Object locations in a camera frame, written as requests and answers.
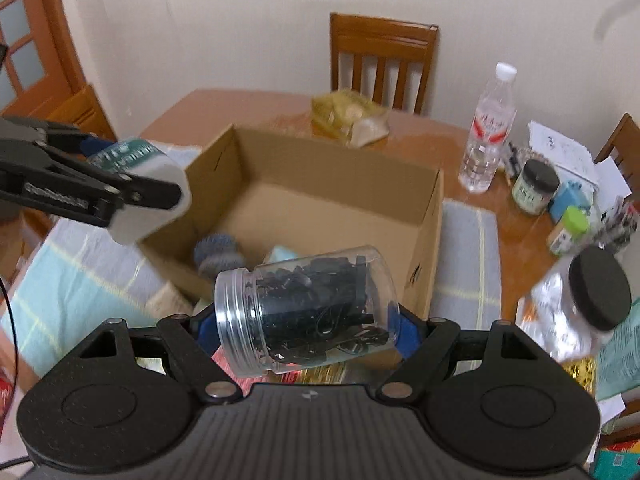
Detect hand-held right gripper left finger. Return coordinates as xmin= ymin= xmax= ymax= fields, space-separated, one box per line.
xmin=80 ymin=304 xmax=241 ymax=403

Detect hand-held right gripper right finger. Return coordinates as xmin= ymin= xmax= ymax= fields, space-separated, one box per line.
xmin=377 ymin=302 xmax=538 ymax=403

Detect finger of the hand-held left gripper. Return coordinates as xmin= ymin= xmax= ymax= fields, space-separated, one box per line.
xmin=0 ymin=117 xmax=106 ymax=161
xmin=0 ymin=141 xmax=182 ymax=228

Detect green and white box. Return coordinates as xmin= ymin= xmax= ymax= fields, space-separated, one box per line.
xmin=87 ymin=137 xmax=193 ymax=246

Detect clear jar of black clips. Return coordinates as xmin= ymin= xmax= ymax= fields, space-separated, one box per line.
xmin=214 ymin=245 xmax=401 ymax=378

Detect cardboard box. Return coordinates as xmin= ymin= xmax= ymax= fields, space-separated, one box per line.
xmin=140 ymin=124 xmax=446 ymax=366

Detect blue checked tablecloth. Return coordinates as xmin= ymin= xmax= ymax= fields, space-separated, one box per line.
xmin=0 ymin=142 xmax=503 ymax=396

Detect grey sock ball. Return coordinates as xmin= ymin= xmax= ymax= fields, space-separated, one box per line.
xmin=192 ymin=232 xmax=246 ymax=281

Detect wooden glass-paned door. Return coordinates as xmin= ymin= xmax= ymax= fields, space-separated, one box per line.
xmin=0 ymin=0 xmax=88 ymax=111

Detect light blue object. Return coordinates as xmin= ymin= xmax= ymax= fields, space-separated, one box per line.
xmin=262 ymin=245 xmax=301 ymax=266

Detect silver foil packet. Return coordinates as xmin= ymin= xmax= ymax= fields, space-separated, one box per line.
xmin=517 ymin=270 xmax=576 ymax=361

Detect gold shiny trinkets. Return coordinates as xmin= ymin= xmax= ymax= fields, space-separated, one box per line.
xmin=565 ymin=357 xmax=598 ymax=398

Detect green-lidded bottle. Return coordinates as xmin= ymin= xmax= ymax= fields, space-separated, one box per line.
xmin=547 ymin=206 xmax=591 ymax=257

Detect black-lidded jar with green label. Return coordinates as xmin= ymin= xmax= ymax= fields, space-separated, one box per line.
xmin=511 ymin=159 xmax=561 ymax=217

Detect large clear black-lidded jar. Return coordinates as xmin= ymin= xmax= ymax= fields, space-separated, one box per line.
xmin=550 ymin=246 xmax=633 ymax=356

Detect clear water bottle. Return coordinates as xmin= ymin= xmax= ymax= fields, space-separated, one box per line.
xmin=459 ymin=61 xmax=518 ymax=194

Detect small blue box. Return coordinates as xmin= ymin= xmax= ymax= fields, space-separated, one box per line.
xmin=547 ymin=180 xmax=596 ymax=223

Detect green printed packet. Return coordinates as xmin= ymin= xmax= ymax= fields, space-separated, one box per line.
xmin=595 ymin=300 xmax=640 ymax=401

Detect yellow plastic bag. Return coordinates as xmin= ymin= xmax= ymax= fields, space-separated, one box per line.
xmin=310 ymin=89 xmax=391 ymax=148

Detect pen holder with pens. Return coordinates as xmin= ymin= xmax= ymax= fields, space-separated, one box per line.
xmin=597 ymin=195 xmax=640 ymax=251

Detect white papers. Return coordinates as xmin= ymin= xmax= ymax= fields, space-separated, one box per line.
xmin=527 ymin=120 xmax=633 ymax=201

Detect wooden chair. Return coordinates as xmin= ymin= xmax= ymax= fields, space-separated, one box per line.
xmin=594 ymin=112 xmax=640 ymax=181
xmin=329 ymin=12 xmax=441 ymax=116

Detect wooden chair back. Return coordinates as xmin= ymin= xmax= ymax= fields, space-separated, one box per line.
xmin=329 ymin=12 xmax=441 ymax=116

